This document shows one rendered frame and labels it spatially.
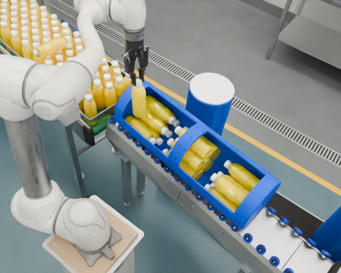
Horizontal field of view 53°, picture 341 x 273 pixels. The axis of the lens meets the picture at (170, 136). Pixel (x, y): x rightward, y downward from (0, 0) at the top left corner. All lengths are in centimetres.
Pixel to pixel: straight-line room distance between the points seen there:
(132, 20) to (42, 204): 78
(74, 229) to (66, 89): 58
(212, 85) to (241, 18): 274
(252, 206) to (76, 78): 91
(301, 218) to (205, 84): 131
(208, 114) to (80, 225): 111
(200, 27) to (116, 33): 105
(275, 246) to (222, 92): 93
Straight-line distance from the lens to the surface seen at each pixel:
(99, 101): 210
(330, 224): 255
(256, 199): 152
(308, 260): 182
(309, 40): 425
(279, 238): 181
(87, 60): 108
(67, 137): 217
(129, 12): 140
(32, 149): 122
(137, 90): 164
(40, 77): 100
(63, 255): 160
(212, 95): 211
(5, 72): 105
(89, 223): 134
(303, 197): 314
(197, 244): 269
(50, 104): 95
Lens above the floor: 248
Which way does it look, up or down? 51 degrees down
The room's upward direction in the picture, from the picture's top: 7 degrees clockwise
